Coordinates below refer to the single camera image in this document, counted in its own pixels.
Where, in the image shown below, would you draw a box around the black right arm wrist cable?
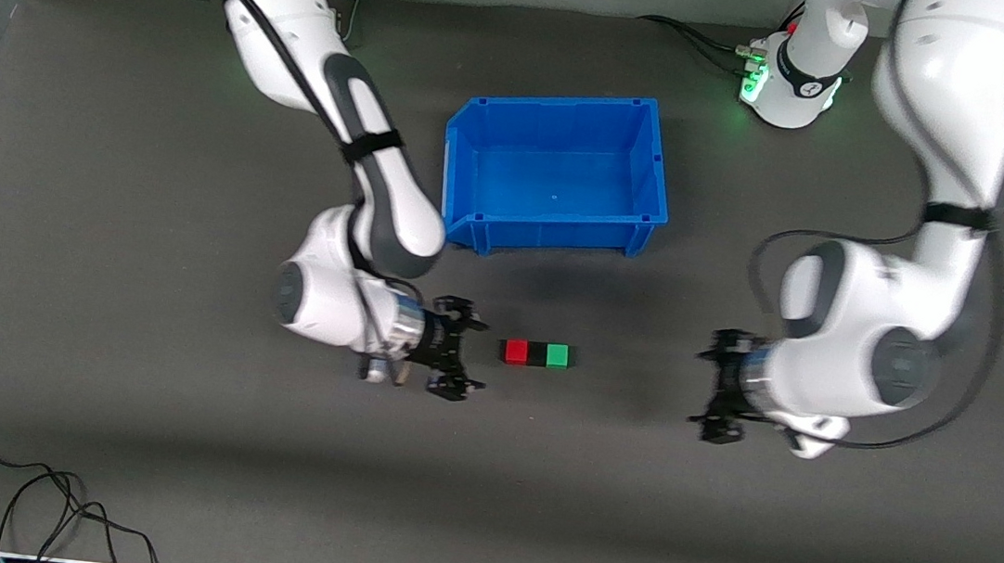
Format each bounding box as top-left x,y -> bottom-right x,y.
32,0 -> 457,312

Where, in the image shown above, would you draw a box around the black arm wrist cable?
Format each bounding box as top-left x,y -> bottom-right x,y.
729,183 -> 1004,465
32,0 -> 457,312

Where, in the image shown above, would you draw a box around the black right arm base cables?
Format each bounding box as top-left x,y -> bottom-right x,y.
317,0 -> 361,49

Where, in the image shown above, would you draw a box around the black arm base cables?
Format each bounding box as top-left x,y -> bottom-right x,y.
630,0 -> 860,89
317,0 -> 361,49

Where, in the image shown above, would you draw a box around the grey table mat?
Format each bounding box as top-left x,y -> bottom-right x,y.
0,0 -> 1004,563

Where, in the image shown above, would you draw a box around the loose thin black cable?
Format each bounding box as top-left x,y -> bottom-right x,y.
0,429 -> 173,563

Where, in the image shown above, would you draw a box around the black left arm base cables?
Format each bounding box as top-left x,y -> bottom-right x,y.
630,0 -> 860,89

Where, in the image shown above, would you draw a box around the black left arm wrist cable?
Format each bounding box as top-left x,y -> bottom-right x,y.
729,183 -> 1004,465

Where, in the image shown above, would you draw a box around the blue plastic storage bin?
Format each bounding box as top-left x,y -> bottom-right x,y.
432,78 -> 681,275

